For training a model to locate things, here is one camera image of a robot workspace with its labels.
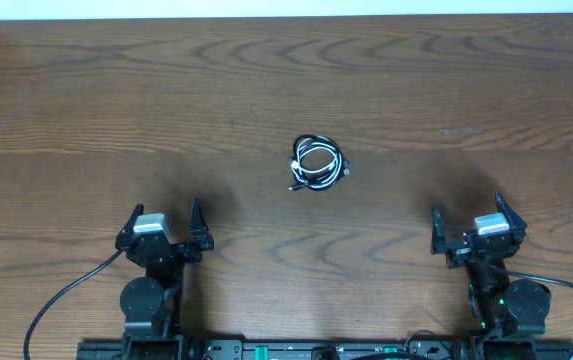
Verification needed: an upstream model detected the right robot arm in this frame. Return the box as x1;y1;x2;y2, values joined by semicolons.
431;192;551;359

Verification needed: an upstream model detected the black USB cable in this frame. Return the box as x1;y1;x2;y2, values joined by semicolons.
288;133;352;193

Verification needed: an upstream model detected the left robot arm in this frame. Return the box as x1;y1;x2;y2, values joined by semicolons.
115;198;214;360

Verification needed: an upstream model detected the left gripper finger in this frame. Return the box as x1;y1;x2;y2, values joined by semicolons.
189;197;210;240
116;204;144;243

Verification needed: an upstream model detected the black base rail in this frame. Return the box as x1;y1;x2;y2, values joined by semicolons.
75;338;573;360

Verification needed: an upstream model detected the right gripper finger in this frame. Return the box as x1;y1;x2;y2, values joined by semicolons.
494;192;527;232
431;205;446;246

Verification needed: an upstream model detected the white USB cable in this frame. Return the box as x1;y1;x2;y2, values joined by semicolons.
289;140;343;189

